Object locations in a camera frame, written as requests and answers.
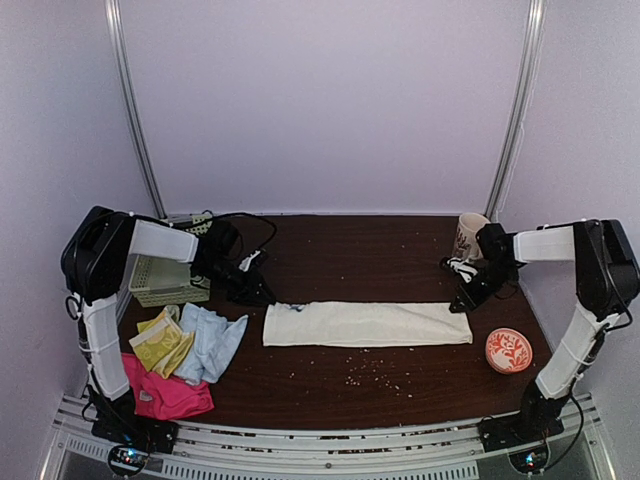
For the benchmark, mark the aluminium frame post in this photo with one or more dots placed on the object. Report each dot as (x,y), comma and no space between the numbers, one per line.
(523,92)
(141,152)

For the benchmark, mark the light blue towel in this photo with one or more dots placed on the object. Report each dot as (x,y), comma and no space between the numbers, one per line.
(216,341)

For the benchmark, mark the cream white towel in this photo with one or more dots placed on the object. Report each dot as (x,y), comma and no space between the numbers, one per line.
(364,325)

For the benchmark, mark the left aluminium frame post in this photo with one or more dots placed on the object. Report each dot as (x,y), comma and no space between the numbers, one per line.
(141,152)

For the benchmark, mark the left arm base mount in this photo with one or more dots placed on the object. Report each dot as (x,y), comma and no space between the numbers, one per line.
(141,433)

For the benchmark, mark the cream patterned mug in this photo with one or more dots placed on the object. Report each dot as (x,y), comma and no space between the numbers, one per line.
(465,245)

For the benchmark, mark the red white patterned bowl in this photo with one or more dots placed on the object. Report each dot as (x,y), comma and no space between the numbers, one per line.
(508,351)

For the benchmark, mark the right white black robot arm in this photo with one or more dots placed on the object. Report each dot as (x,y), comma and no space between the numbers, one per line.
(607,281)

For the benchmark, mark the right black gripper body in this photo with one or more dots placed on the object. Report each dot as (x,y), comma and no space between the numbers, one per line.
(496,276)

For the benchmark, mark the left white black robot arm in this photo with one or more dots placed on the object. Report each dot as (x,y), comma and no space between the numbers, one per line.
(94,263)

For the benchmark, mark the pink towel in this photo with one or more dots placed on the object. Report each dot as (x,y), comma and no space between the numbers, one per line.
(165,399)

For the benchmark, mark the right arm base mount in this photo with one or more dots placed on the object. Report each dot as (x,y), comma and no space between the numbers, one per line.
(498,433)

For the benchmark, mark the yellow patterned towel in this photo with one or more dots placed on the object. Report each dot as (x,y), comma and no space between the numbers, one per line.
(161,345)

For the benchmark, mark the aluminium front rail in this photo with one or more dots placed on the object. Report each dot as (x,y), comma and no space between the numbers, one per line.
(451,450)

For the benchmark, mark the green plastic basket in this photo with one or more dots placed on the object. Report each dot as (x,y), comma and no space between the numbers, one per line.
(165,280)

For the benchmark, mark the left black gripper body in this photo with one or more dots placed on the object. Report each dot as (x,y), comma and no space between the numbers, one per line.
(222,275)

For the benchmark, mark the right aluminium frame post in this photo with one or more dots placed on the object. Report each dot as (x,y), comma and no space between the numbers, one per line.
(523,92)

